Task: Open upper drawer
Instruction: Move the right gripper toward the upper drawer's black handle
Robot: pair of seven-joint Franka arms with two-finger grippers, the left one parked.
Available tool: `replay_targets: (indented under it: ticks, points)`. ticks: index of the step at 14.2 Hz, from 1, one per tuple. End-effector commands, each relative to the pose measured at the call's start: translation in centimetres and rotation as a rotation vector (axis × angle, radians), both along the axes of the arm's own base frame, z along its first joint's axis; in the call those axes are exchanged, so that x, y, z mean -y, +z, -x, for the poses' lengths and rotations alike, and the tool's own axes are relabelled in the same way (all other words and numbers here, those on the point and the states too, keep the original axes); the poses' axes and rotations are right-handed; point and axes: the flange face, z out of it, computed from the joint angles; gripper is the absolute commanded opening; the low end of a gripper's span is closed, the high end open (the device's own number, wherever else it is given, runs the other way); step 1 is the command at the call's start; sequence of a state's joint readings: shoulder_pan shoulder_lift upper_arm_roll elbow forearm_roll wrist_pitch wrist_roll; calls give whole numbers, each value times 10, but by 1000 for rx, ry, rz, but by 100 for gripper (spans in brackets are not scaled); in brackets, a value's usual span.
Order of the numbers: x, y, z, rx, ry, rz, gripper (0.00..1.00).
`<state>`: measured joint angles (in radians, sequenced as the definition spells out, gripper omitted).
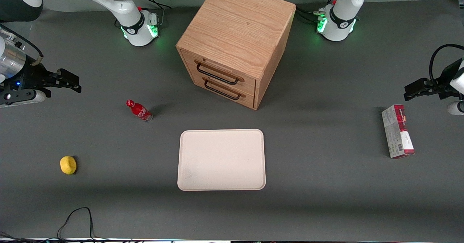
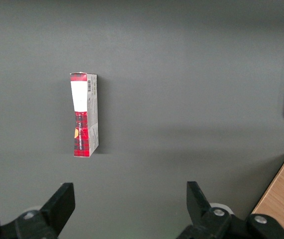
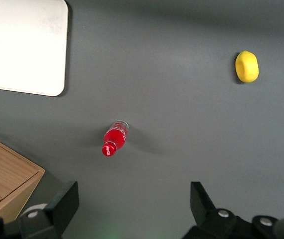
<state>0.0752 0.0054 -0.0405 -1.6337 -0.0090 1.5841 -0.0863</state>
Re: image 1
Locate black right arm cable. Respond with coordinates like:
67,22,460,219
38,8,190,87
0,23,44,67

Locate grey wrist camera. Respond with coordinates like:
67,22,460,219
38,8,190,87
0,90,46,108
447,100,464,116

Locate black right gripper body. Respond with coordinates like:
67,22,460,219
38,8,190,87
2,62,61,98

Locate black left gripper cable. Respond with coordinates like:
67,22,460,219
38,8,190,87
429,44,464,86

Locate black metal drawer handle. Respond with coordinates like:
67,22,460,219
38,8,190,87
196,62,240,86
204,79,242,101

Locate grey and red carton box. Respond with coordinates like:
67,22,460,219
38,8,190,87
381,104,415,159

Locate beige rectangular tray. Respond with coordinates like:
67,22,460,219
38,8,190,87
177,129,266,191

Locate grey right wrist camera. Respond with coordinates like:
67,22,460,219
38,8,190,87
0,90,46,108

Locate yellow lemon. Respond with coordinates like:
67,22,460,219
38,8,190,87
60,156,77,175

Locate red soda bottle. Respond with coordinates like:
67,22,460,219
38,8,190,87
126,99,153,123

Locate wooden drawer with notched front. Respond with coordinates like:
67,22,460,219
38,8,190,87
180,49,257,95
189,70,255,109

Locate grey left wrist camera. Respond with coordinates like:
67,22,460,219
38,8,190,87
447,100,464,116

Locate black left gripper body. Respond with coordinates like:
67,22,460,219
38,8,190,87
427,58,463,100

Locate wooden two-drawer cabinet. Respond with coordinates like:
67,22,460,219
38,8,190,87
176,0,296,110

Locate thin black looped table cable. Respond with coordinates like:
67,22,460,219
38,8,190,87
0,207,109,243

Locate black left base cables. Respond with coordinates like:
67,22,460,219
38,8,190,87
295,0,340,24

